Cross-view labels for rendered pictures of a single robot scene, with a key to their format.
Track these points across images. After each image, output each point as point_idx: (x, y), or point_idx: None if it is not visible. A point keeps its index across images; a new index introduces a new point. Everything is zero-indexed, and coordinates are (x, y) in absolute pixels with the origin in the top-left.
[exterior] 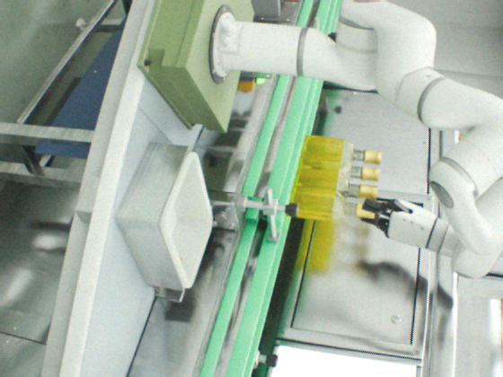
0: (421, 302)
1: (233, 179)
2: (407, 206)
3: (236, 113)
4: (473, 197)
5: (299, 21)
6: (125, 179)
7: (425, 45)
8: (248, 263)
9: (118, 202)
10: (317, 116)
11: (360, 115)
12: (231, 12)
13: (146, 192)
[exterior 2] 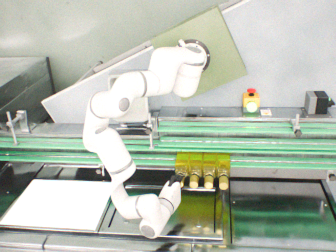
0: (135, 231)
1: (165, 116)
2: (173, 184)
3: (210, 112)
4: (89, 105)
5: (313, 124)
6: (125, 65)
7: (153, 59)
8: (138, 144)
9: (117, 68)
10: (289, 189)
11: (301, 209)
12: (207, 49)
13: (122, 72)
